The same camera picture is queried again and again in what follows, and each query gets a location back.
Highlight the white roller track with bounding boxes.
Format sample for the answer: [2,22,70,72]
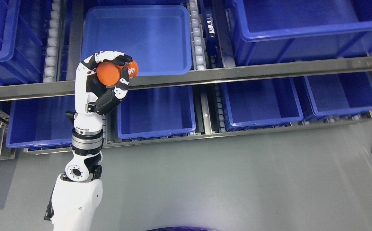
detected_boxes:
[42,0,61,83]
[187,0,206,71]

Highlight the white roller track left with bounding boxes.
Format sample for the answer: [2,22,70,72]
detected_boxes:
[42,0,61,83]

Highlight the blue bin lower left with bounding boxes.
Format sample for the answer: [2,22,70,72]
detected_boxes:
[6,95,75,150]

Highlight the blue bin lower middle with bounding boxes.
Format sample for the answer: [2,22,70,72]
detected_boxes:
[117,85,196,141]

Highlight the white roller track right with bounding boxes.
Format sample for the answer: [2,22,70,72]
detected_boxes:
[187,0,206,71]

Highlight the orange cylindrical capacitor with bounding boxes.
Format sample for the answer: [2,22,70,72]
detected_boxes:
[96,61,138,86]

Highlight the shallow blue tray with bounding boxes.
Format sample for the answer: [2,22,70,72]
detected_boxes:
[81,5,192,76]

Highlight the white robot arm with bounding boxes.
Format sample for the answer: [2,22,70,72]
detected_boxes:
[45,113,104,231]

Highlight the blue bin upper right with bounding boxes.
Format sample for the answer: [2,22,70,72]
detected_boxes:
[225,0,372,66]

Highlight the blue bin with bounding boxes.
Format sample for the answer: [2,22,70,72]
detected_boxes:
[221,78,304,132]
[294,72,372,121]
[0,0,47,86]
[225,0,372,66]
[6,95,75,150]
[117,85,196,141]

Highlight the blue bin lower right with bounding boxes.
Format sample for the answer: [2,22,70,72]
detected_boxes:
[221,78,304,132]

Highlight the metal shelf rail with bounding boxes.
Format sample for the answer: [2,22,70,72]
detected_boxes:
[0,56,372,101]

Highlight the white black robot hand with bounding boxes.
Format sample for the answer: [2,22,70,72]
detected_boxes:
[74,51,133,120]

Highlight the blue bin upper left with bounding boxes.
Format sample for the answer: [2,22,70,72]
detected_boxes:
[0,0,47,86]

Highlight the blue bin far right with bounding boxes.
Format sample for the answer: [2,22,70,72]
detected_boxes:
[294,72,372,121]

